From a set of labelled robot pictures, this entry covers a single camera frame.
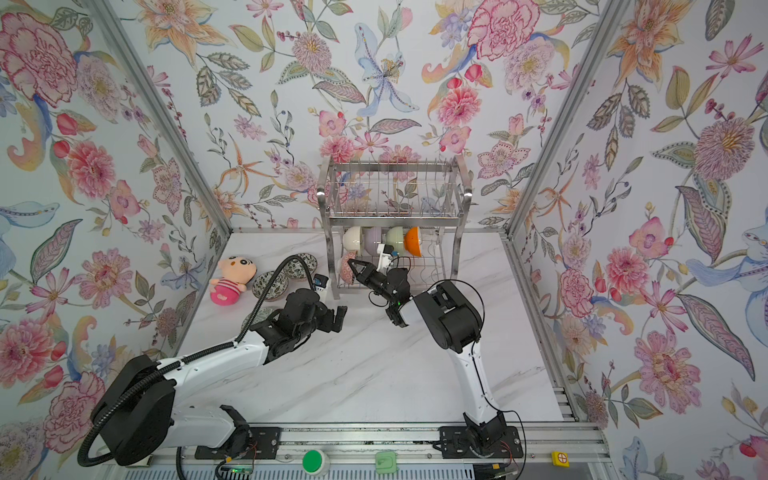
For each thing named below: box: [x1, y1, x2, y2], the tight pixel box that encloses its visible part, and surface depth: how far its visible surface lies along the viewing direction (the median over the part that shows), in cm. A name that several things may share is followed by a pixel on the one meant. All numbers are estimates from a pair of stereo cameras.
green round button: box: [302, 449, 330, 475], surface depth 65 cm
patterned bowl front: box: [340, 251, 358, 285], surface depth 96 cm
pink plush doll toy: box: [209, 256, 257, 307], surface depth 102 cm
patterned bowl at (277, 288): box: [252, 271, 289, 301], surface depth 103 cm
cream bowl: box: [342, 226, 361, 251], surface depth 103 cm
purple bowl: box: [364, 226, 382, 256], surface depth 105 cm
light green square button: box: [375, 451, 397, 474], surface depth 72 cm
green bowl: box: [386, 226, 404, 255], surface depth 106 cm
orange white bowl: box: [403, 226, 422, 257], surface depth 106 cm
